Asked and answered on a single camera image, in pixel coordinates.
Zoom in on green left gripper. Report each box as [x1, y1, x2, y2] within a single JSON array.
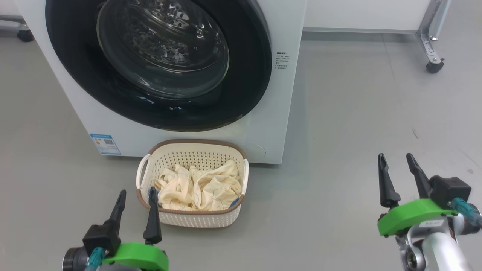
[[102, 187, 169, 271]]

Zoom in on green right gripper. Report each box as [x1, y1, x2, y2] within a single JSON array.
[[378, 153, 459, 237]]

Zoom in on white front-load washing machine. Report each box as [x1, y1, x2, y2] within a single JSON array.
[[13, 0, 307, 164]]

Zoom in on blue energy label sticker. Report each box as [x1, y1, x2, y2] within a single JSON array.
[[90, 133, 122, 155]]

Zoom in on cream yellow clothes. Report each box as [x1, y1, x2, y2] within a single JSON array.
[[154, 159, 242, 211]]

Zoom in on black round glass washer door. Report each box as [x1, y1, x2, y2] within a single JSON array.
[[45, 0, 272, 132]]

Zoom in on white partition panel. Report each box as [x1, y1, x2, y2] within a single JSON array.
[[303, 0, 432, 34]]

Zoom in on cream perforated laundry basket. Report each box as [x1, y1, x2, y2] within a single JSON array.
[[136, 139, 249, 228]]

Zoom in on right teal plug black cable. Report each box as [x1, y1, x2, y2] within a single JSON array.
[[450, 198, 482, 228]]

